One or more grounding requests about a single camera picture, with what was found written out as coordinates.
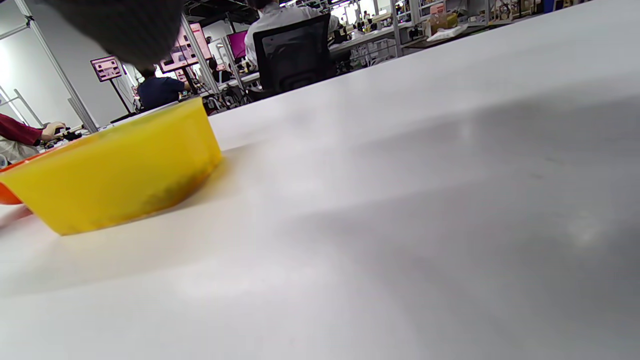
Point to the person's right hand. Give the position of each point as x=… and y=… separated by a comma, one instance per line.
x=125, y=25

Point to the brown top side table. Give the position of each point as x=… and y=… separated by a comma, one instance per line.
x=425, y=42

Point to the large pink monitor screen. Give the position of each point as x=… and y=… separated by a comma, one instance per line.
x=192, y=47

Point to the white tissue packet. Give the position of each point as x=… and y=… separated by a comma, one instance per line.
x=447, y=34

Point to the aluminium frame post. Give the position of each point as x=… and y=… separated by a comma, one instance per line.
x=60, y=75
x=200, y=55

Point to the yellow plastic food container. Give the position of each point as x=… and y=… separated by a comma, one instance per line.
x=110, y=170

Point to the black office chair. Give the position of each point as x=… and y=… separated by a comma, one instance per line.
x=295, y=55

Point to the magenta monitor screen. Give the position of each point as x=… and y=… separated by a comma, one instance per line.
x=238, y=45

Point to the white storage shelves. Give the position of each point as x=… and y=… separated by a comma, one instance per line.
x=500, y=10

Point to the orange plastic bowl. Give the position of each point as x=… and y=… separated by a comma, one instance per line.
x=6, y=195

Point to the small pink monitor screen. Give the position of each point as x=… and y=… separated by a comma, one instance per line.
x=106, y=69

